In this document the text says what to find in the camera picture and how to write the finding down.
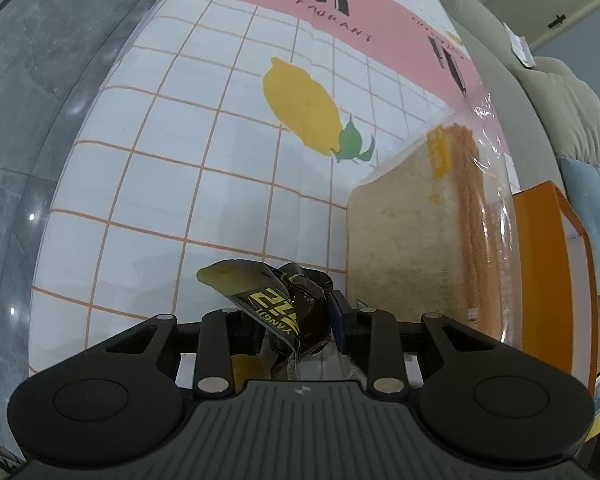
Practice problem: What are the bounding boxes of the dark green snack packet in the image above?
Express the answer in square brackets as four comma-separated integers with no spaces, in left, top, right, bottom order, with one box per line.
[196,258,333,381]

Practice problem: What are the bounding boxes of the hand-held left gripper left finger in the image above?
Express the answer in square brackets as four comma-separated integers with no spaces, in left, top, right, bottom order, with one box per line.
[105,310,261,397]

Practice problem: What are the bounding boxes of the beige sofa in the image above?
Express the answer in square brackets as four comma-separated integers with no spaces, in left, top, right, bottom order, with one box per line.
[430,0,600,351]

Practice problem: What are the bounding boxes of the pink white printed tablecloth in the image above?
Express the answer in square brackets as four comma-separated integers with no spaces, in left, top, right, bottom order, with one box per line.
[27,0,521,391]

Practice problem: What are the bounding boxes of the white paper sheets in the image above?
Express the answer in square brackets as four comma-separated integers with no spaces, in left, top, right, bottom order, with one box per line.
[502,22,537,68]

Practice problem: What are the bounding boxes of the light blue pillow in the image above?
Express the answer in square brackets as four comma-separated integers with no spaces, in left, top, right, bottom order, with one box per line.
[560,156,600,298]

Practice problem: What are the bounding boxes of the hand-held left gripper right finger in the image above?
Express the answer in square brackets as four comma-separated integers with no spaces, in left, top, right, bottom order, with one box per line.
[330,290,498,395]

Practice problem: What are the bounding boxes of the sandwich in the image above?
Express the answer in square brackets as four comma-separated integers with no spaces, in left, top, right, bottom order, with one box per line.
[345,105,518,356]

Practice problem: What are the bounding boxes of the orange cardboard box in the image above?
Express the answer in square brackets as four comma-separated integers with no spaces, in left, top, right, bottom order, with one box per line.
[510,182,600,386]

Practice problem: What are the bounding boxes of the beige pillow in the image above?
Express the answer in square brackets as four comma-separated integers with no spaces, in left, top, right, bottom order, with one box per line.
[512,57,600,171]

